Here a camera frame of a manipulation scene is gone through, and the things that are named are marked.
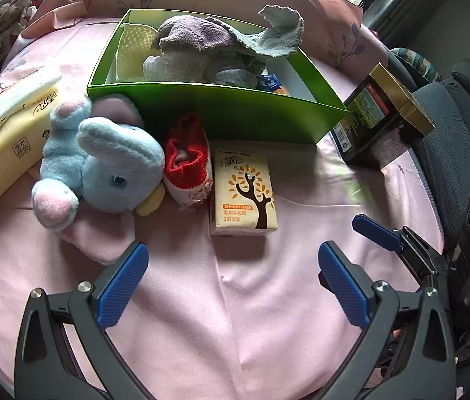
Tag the green cardboard box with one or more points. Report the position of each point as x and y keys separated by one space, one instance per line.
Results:
x=239 y=116

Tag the small tree print tissue pack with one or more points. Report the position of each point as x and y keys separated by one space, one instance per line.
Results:
x=243 y=191

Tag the pale yellow waffle cloth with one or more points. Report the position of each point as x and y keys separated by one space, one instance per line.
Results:
x=135 y=50

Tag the large yellow tissue pack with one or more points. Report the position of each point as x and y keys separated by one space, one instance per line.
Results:
x=6 y=141

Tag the purple knitted cloth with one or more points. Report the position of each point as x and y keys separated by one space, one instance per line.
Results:
x=201 y=33

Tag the pile of clothes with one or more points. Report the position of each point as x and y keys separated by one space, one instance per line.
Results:
x=10 y=12

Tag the grey-green knitted cloth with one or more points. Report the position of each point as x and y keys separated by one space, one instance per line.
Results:
x=276 y=37

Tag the blue orange packet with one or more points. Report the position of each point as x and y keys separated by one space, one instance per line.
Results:
x=270 y=84

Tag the striped cushion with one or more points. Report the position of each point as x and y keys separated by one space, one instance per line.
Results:
x=418 y=62

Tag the blue plush elephant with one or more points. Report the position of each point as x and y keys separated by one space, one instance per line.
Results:
x=106 y=162

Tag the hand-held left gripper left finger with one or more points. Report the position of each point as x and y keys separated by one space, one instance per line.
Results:
x=122 y=287

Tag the red knitted sock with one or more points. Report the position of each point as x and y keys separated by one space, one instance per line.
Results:
x=185 y=162

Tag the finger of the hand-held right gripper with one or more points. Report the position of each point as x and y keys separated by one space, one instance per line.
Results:
x=376 y=233

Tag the grey chair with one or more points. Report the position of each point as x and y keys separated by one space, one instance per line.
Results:
x=456 y=146

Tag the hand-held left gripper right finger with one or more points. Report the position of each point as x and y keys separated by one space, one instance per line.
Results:
x=343 y=287

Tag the black tea tin gold lid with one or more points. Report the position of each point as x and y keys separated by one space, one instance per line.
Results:
x=376 y=133

